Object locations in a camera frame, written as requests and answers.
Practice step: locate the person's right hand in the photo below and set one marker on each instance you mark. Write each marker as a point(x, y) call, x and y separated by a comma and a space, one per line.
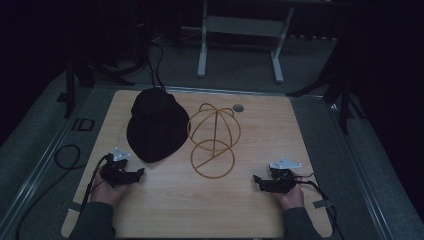
point(292, 196)

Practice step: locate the black bucket hat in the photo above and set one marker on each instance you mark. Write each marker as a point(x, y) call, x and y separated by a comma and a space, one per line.
point(156, 126)

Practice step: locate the person's left hand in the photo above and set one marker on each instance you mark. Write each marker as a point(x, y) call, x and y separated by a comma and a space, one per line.
point(107, 193)

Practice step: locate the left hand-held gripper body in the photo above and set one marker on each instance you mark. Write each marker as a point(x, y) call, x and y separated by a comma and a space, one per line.
point(115, 170)

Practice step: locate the white metal stand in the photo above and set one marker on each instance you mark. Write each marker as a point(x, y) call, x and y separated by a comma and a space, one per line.
point(241, 30)

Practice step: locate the round grey table grommet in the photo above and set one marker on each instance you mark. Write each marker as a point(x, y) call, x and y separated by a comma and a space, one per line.
point(238, 108)

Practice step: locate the black tripod stand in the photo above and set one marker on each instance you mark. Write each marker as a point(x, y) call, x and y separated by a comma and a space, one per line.
point(336, 86)
point(90, 71)

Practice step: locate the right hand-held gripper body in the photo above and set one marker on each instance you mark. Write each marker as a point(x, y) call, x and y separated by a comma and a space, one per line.
point(282, 178)

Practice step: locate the grey tape strip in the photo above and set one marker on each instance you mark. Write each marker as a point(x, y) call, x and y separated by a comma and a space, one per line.
point(74, 206)
point(322, 204)

